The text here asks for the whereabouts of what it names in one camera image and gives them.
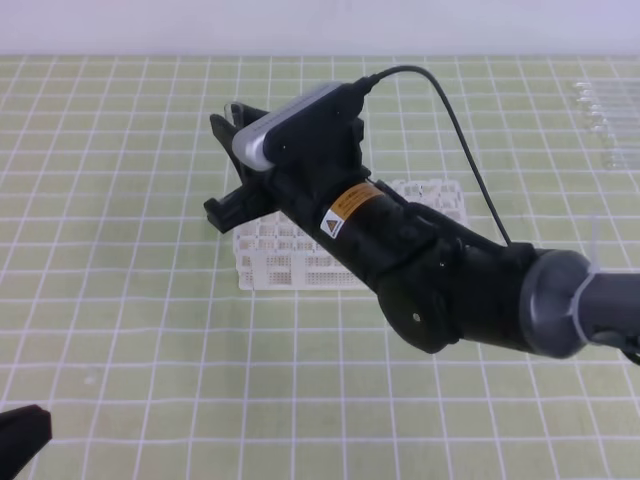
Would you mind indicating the green checkered tablecloth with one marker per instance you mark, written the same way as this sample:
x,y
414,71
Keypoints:
x,y
122,315

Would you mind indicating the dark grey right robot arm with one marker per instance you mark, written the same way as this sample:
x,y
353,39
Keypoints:
x,y
436,281

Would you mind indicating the white test tube rack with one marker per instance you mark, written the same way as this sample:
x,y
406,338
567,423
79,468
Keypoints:
x,y
272,253

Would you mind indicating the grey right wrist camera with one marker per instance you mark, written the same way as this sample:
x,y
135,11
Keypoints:
x,y
310,120

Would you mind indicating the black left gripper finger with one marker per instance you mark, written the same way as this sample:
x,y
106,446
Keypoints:
x,y
24,432

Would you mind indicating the clear test tube top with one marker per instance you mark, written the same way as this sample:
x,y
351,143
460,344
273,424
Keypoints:
x,y
623,87

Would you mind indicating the clear test tube bottom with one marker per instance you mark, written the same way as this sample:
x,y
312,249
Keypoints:
x,y
625,159

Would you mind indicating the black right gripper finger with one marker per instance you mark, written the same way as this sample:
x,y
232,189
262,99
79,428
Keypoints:
x,y
246,203
246,147

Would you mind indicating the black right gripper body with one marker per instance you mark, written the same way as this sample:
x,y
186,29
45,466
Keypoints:
x,y
329,193

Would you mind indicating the clear glass test tube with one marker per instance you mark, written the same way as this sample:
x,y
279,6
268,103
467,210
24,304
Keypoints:
x,y
231,112

